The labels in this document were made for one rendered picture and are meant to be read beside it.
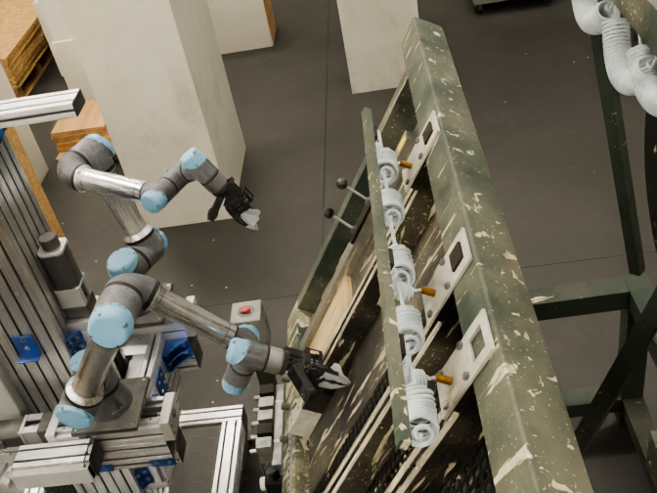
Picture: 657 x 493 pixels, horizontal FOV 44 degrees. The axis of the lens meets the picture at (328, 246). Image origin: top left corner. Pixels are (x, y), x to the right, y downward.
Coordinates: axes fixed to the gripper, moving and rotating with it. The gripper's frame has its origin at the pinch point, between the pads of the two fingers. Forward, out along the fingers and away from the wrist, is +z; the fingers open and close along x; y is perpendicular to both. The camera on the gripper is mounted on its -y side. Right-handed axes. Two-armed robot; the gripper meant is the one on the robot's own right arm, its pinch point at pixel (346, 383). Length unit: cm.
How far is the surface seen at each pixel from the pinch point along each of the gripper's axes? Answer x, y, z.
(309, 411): 25.3, 9.8, -2.2
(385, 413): -33, -39, -5
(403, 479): -37, -59, -4
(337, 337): -6.5, 11.1, -4.9
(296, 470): 38.0, -3.8, -1.7
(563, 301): -3, 68, 90
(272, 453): 59, 18, -4
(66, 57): 167, 444, -159
